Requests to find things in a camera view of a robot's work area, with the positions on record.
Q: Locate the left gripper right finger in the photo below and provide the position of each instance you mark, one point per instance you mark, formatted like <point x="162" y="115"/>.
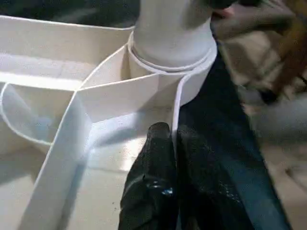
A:
<point x="206" y="191"/>

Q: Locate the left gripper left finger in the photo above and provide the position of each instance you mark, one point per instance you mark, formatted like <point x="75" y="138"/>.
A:
<point x="151" y="184"/>

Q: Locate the white plastic table top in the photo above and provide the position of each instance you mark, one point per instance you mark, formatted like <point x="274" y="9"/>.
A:
<point x="108" y="100"/>

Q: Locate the white plastic table leg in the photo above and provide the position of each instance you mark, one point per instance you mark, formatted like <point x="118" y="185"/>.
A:
<point x="172" y="36"/>

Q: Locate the black work mat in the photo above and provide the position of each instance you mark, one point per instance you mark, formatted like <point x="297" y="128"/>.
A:
<point x="216" y="119"/>

